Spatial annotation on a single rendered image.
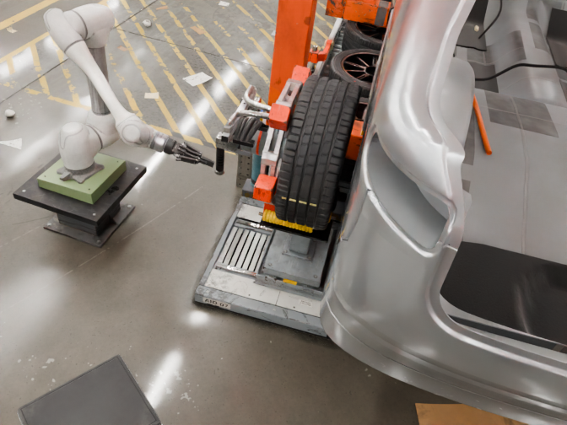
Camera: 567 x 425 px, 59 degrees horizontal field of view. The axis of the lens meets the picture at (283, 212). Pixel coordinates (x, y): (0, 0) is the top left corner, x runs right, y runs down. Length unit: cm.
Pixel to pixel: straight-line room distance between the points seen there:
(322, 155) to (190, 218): 136
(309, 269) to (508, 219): 101
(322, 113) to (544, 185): 93
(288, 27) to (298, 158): 81
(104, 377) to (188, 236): 115
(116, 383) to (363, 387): 113
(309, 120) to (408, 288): 93
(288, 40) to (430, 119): 155
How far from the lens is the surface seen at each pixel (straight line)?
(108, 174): 286
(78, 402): 209
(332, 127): 195
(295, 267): 258
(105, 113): 282
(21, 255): 305
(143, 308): 269
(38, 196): 291
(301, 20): 251
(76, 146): 275
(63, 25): 249
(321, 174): 194
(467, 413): 265
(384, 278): 126
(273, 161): 199
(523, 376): 140
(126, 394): 207
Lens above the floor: 218
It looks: 43 degrees down
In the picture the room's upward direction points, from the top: 9 degrees clockwise
